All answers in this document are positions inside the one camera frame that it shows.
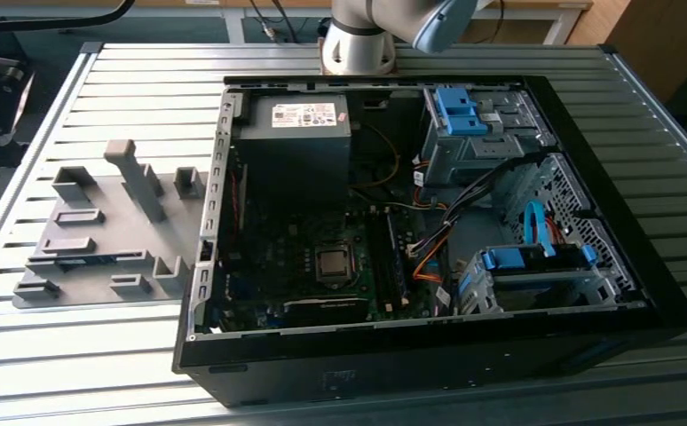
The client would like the black RAM slot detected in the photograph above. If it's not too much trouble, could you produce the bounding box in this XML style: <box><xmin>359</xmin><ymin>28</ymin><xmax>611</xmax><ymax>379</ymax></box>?
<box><xmin>369</xmin><ymin>204</ymin><xmax>393</xmax><ymax>312</ymax></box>
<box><xmin>377</xmin><ymin>206</ymin><xmax>400</xmax><ymax>311</ymax></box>
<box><xmin>364</xmin><ymin>206</ymin><xmax>385</xmax><ymax>312</ymax></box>

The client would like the grey parts rack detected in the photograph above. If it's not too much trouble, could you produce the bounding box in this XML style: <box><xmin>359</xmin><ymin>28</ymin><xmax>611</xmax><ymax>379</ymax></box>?
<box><xmin>10</xmin><ymin>139</ymin><xmax>209</xmax><ymax>310</ymax></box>

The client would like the grey power supply unit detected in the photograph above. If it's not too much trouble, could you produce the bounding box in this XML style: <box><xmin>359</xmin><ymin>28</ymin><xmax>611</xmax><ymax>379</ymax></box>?
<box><xmin>237</xmin><ymin>92</ymin><xmax>355</xmax><ymax>196</ymax></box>

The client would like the green motherboard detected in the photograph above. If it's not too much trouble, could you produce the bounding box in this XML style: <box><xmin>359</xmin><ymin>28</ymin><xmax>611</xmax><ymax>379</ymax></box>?
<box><xmin>217</xmin><ymin>206</ymin><xmax>439</xmax><ymax>332</ymax></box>

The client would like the silver CPU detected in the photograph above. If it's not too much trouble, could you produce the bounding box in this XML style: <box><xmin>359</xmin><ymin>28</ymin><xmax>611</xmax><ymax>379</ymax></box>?
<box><xmin>317</xmin><ymin>250</ymin><xmax>352</xmax><ymax>276</ymax></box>

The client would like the CPU socket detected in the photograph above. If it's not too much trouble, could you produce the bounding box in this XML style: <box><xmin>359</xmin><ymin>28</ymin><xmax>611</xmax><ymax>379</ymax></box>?
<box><xmin>312</xmin><ymin>239</ymin><xmax>361</xmax><ymax>286</ymax></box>

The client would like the black graphics card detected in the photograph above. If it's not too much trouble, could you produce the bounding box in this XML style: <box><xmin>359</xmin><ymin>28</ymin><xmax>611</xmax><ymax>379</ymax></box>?
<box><xmin>280</xmin><ymin>296</ymin><xmax>373</xmax><ymax>328</ymax></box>

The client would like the blue drive carrier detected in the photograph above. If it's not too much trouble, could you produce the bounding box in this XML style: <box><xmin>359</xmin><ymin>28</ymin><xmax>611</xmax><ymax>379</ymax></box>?
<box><xmin>435</xmin><ymin>87</ymin><xmax>491</xmax><ymax>137</ymax></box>

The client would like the grey metal drive cage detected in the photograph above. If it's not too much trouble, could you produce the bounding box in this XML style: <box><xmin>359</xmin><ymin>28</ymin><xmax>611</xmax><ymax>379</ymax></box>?
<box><xmin>452</xmin><ymin>246</ymin><xmax>624</xmax><ymax>317</ymax></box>
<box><xmin>417</xmin><ymin>86</ymin><xmax>559</xmax><ymax>188</ymax></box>

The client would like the black PC case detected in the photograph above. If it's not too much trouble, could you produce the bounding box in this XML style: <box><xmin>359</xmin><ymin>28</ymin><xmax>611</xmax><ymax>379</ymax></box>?
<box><xmin>170</xmin><ymin>74</ymin><xmax>687</xmax><ymax>407</ymax></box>

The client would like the blue plastic latch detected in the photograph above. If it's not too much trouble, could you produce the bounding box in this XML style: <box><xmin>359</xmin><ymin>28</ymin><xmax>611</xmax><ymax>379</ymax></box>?
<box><xmin>457</xmin><ymin>271</ymin><xmax>477</xmax><ymax>312</ymax></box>

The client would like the hard disk in blue carrier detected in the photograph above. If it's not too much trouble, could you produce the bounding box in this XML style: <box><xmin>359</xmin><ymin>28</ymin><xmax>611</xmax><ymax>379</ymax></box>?
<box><xmin>479</xmin><ymin>245</ymin><xmax>597</xmax><ymax>272</ymax></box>

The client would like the white-framed wooden desk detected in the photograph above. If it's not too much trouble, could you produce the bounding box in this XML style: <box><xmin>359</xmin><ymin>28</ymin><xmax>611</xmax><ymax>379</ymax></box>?
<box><xmin>134</xmin><ymin>0</ymin><xmax>595</xmax><ymax>45</ymax></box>

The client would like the wooden cabinet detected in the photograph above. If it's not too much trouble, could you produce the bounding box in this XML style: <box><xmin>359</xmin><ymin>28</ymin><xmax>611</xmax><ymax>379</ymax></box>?
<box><xmin>567</xmin><ymin>0</ymin><xmax>687</xmax><ymax>106</ymax></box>

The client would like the black camera cable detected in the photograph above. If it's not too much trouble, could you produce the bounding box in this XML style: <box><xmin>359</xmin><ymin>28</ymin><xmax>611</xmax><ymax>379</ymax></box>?
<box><xmin>0</xmin><ymin>0</ymin><xmax>138</xmax><ymax>33</ymax></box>

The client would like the black cable with silver plug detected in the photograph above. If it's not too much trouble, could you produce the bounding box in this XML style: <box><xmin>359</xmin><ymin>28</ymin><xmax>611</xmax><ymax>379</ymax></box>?
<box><xmin>247</xmin><ymin>0</ymin><xmax>280</xmax><ymax>43</ymax></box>

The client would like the yellow wire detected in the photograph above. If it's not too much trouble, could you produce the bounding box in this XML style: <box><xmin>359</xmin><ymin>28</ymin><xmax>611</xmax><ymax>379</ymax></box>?
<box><xmin>347</xmin><ymin>123</ymin><xmax>403</xmax><ymax>193</ymax></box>

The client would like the black cable bundle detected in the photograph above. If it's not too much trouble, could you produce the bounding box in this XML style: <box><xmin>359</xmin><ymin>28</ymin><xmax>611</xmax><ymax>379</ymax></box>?
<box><xmin>407</xmin><ymin>153</ymin><xmax>551</xmax><ymax>263</ymax></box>

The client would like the orange wire bundle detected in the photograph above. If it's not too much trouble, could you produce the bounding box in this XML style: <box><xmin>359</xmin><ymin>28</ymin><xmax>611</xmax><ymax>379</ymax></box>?
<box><xmin>408</xmin><ymin>248</ymin><xmax>447</xmax><ymax>282</ymax></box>

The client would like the blue SATA cable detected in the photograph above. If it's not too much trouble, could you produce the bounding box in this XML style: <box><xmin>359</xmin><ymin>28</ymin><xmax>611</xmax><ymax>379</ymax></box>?
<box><xmin>521</xmin><ymin>200</ymin><xmax>557</xmax><ymax>258</ymax></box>

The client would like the orange SATA cable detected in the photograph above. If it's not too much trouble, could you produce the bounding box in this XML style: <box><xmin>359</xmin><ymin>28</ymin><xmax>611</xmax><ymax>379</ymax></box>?
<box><xmin>545</xmin><ymin>216</ymin><xmax>565</xmax><ymax>249</ymax></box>

